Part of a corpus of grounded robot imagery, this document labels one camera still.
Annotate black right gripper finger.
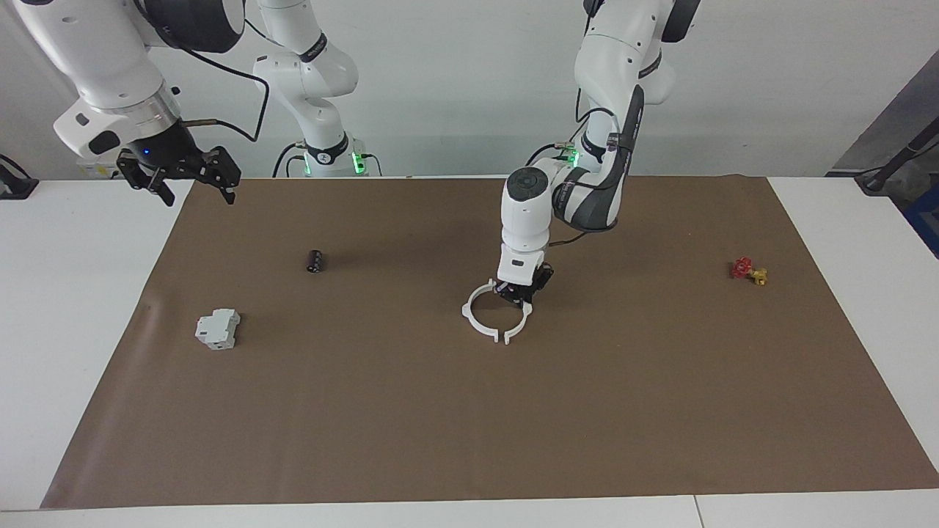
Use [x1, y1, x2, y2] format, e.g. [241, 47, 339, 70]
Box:
[195, 146, 242, 205]
[117, 150, 178, 207]

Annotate white half pipe clamp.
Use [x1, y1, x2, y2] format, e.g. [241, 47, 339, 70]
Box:
[461, 278, 502, 344]
[503, 297, 534, 346]

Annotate white box yellow label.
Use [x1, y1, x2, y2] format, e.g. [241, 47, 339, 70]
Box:
[77, 158, 122, 181]

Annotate brown table mat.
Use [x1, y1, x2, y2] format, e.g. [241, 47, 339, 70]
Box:
[40, 176, 939, 509]

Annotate white circuit breaker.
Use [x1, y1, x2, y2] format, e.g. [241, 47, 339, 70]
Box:
[194, 309, 241, 351]

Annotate red handwheel brass valve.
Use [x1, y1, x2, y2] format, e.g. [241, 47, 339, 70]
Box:
[730, 257, 769, 286]

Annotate black stand pole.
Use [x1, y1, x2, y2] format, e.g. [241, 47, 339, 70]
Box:
[855, 121, 939, 193]

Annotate blue crate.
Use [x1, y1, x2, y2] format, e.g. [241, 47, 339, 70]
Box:
[904, 183, 939, 259]

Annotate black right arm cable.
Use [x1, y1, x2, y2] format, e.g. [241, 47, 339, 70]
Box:
[139, 0, 272, 144]

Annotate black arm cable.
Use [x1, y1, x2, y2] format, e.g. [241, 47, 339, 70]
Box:
[547, 84, 639, 247]
[139, 0, 272, 144]

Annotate black base cable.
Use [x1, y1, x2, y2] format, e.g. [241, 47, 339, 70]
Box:
[525, 143, 570, 168]
[273, 143, 303, 178]

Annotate black clamp bracket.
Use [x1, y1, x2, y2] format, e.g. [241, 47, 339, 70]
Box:
[0, 154, 39, 200]

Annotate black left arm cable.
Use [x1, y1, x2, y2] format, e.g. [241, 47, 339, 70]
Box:
[547, 84, 639, 247]

